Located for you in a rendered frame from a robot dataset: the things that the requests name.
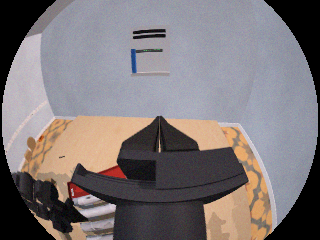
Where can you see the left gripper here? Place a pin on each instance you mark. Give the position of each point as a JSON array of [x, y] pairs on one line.
[[73, 218]]

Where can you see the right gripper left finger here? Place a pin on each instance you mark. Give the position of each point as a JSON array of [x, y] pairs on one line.
[[144, 139]]

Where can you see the red rectangular tray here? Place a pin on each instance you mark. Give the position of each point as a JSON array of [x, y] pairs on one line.
[[75, 191]]

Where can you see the brown cardboard box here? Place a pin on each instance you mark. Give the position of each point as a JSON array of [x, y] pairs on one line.
[[51, 180]]

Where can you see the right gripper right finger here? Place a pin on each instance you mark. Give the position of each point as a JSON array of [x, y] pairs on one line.
[[175, 140]]

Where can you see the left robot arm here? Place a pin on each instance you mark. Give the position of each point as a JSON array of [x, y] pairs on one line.
[[49, 194]]

